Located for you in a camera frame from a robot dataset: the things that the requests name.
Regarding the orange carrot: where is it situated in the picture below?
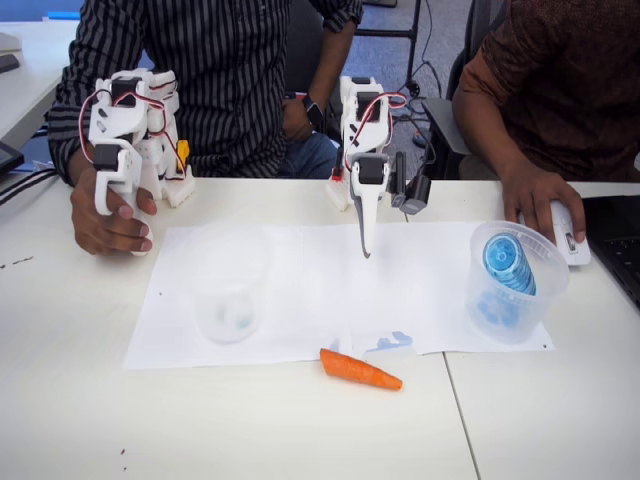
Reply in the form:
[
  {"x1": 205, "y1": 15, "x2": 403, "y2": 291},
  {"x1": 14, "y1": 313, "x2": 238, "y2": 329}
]
[{"x1": 319, "y1": 348, "x2": 404, "y2": 393}]

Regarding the white computer mouse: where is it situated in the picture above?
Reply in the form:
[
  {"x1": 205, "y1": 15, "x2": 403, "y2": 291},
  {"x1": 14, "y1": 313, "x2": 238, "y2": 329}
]
[{"x1": 517, "y1": 199, "x2": 593, "y2": 269}]

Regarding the white leader arm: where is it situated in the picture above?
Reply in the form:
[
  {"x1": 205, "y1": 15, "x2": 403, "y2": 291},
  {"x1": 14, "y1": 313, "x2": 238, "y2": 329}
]
[{"x1": 79, "y1": 68, "x2": 197, "y2": 217}]

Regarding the left forearm of striped-shirt person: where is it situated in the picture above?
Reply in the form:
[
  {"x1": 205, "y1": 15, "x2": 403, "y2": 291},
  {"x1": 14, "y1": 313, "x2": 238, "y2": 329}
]
[{"x1": 306, "y1": 19, "x2": 352, "y2": 109}]

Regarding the right forearm of brown-shirt person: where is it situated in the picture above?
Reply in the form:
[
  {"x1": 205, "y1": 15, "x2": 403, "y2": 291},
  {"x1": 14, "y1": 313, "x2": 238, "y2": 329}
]
[{"x1": 452, "y1": 89, "x2": 539, "y2": 182}]

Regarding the right forearm of striped-shirt person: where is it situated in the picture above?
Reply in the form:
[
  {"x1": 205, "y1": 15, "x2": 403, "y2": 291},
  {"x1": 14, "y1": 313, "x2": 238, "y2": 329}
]
[{"x1": 65, "y1": 148, "x2": 96, "y2": 182}]

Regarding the left hand of striped-shirt person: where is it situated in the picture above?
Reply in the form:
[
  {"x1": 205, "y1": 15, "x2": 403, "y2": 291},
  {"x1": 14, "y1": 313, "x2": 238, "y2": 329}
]
[{"x1": 281, "y1": 94, "x2": 314, "y2": 144}]

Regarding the right hand of brown-shirt person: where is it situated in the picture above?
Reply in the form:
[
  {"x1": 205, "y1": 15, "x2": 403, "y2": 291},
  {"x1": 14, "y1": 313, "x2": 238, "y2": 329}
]
[{"x1": 501, "y1": 167, "x2": 588, "y2": 244}]

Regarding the right hand of striped-shirt person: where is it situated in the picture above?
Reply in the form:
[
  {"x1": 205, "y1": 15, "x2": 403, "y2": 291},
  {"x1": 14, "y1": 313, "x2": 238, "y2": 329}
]
[{"x1": 69, "y1": 167, "x2": 159, "y2": 258}]

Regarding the black smartwatch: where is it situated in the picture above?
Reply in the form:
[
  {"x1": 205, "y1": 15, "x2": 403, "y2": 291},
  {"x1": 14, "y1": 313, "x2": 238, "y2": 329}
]
[{"x1": 301, "y1": 95, "x2": 326, "y2": 133}]

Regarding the black office chair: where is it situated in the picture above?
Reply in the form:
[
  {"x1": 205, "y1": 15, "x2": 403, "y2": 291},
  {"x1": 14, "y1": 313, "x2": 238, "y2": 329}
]
[
  {"x1": 419, "y1": 0, "x2": 506, "y2": 181},
  {"x1": 282, "y1": 0, "x2": 327, "y2": 97}
]

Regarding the white paper sheet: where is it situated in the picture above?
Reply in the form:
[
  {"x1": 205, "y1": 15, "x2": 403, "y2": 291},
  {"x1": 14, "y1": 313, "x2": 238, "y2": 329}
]
[{"x1": 122, "y1": 222, "x2": 556, "y2": 371}]

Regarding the clear plastic tub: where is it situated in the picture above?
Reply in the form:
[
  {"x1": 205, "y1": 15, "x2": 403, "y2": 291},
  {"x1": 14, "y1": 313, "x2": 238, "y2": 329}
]
[
  {"x1": 464, "y1": 219, "x2": 571, "y2": 346},
  {"x1": 177, "y1": 222, "x2": 274, "y2": 346}
]

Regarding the person in striped shirt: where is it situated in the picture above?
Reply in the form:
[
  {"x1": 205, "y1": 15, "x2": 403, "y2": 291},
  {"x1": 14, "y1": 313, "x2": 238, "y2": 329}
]
[{"x1": 47, "y1": 0, "x2": 364, "y2": 189}]

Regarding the yellow table clamp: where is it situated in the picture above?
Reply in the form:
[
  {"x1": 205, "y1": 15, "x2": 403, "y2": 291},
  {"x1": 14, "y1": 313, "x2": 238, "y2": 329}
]
[{"x1": 174, "y1": 139, "x2": 192, "y2": 177}]

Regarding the person in brown shirt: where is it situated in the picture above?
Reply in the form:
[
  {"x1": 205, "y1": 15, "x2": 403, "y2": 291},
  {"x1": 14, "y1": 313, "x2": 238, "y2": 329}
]
[{"x1": 452, "y1": 0, "x2": 640, "y2": 184}]

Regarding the black laptop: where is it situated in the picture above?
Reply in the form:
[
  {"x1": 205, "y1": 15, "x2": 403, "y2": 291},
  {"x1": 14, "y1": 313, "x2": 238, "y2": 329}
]
[{"x1": 582, "y1": 195, "x2": 640, "y2": 321}]

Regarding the black webcam with mount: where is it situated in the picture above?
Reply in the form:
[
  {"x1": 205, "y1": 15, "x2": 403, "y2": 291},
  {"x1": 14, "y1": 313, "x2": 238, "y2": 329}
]
[{"x1": 389, "y1": 151, "x2": 433, "y2": 217}]

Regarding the black floor cable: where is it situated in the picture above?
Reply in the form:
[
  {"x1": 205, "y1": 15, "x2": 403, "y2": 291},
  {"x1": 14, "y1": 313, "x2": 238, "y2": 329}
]
[{"x1": 387, "y1": 58, "x2": 454, "y2": 121}]

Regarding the black desk frame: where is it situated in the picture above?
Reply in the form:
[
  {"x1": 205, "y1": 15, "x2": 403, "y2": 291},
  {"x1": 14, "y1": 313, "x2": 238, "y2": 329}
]
[{"x1": 353, "y1": 0, "x2": 422, "y2": 87}]

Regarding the black cable bundle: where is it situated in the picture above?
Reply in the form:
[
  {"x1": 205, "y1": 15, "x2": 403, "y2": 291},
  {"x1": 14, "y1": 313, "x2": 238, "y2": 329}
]
[{"x1": 0, "y1": 167, "x2": 62, "y2": 207}]

